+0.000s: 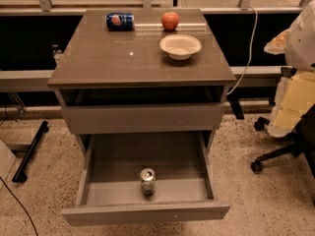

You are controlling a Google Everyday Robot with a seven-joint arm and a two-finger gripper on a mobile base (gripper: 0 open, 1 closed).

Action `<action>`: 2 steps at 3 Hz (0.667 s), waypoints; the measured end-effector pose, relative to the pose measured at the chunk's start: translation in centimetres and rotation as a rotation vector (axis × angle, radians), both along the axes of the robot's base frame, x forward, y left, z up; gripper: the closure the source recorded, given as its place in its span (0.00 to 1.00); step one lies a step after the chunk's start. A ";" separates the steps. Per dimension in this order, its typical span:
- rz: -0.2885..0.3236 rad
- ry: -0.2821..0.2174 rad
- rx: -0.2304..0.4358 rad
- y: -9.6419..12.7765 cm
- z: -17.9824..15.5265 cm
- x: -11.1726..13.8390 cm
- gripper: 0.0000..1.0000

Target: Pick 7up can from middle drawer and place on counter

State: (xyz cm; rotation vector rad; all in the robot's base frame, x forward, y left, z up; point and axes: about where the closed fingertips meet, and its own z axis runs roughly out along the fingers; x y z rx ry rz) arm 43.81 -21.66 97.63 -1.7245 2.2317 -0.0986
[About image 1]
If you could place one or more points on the open grey middle drawer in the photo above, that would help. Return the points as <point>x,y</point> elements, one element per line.
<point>110,186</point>

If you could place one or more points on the silver 7up can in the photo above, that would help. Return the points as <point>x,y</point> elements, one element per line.
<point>148,181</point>

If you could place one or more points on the white paper bowl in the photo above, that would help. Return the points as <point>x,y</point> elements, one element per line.
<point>180,46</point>

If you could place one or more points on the red apple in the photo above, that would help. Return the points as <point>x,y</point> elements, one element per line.
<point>170,20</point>

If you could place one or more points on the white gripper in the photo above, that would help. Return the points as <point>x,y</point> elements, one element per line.
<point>301,46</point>

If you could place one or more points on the grey drawer cabinet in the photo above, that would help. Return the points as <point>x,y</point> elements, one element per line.
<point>100,58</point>

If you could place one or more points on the grey metal window rail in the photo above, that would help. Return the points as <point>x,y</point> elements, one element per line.
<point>36,80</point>

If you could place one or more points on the black table leg foot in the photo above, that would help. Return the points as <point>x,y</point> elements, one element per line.
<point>20,175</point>

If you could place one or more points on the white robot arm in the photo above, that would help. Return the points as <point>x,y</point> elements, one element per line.
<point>299,52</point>

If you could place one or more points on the black office chair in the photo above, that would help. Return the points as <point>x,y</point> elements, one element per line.
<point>302,137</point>

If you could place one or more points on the grey top drawer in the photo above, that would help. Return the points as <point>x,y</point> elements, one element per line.
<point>141,110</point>

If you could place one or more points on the blue pepsi can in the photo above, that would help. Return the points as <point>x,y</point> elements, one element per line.
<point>120,21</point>

